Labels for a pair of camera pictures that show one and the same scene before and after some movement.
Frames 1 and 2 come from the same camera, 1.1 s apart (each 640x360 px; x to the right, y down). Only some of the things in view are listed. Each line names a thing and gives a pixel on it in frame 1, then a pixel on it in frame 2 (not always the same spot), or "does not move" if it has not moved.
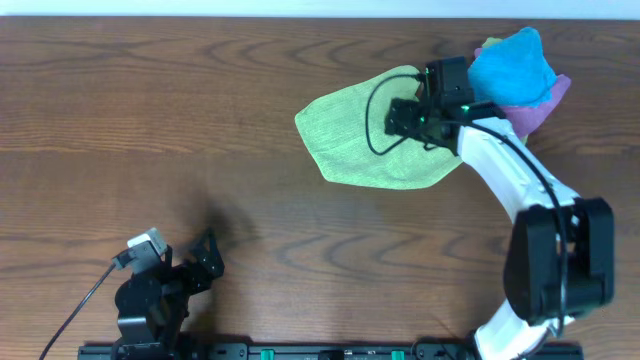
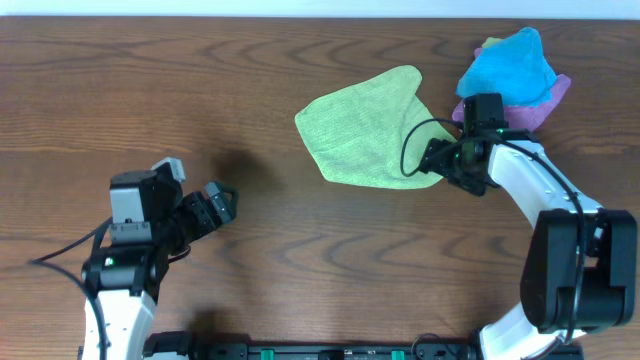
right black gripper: (401, 120) → (436, 158)
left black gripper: (193, 275) → (201, 212)
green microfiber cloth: (346, 131) does not move
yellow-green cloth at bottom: (492, 40) does not move
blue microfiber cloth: (512, 71) does not move
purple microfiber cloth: (526, 119) does not move
